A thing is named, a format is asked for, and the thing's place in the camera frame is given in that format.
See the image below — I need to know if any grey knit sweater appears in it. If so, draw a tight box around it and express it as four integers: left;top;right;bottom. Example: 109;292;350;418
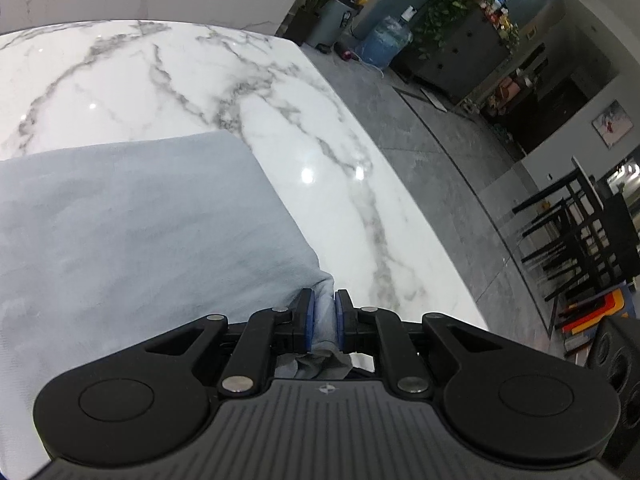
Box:
0;130;353;466

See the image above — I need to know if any row of small colourful bottles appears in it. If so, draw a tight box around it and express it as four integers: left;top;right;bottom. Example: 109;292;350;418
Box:
477;0;519;36

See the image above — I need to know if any framed wall picture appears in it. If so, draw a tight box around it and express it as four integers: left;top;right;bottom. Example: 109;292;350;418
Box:
592;101;635;149

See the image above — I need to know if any black speaker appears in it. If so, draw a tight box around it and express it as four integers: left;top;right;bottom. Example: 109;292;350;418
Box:
584;314;640;477

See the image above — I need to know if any dark dining table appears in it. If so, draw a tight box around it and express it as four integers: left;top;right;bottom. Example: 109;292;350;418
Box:
570;155;640;281

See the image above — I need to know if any orange yellow plastic stool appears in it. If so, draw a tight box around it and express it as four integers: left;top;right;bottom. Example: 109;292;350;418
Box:
556;284;640;347

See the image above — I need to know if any dark shelf with items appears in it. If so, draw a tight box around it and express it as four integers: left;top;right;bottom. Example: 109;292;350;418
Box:
479;42;552;134

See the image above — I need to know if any white flat board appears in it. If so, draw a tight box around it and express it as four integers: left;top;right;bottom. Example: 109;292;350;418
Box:
419;87;451;112

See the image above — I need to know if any large water bottle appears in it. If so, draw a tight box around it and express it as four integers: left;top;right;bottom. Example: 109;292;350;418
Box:
357;5;419;70

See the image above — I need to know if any black dining chair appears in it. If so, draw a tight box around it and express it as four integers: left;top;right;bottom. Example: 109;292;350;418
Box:
512;170;598;266
520;200;628;303

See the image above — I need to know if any potted long-leaf plant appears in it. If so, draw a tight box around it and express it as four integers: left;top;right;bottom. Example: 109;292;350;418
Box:
284;0;396;45

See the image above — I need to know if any grey drawer cabinet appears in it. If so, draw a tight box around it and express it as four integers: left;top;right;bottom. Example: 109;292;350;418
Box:
391;7;512;103

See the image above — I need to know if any grey trash can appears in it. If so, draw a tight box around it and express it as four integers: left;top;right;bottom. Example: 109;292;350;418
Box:
305;0;368;49

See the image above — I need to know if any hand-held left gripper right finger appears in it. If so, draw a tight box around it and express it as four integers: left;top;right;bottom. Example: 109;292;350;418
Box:
335;288;502;401

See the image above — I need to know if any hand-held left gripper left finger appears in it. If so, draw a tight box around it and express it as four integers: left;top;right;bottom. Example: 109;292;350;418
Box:
144;288;317;397

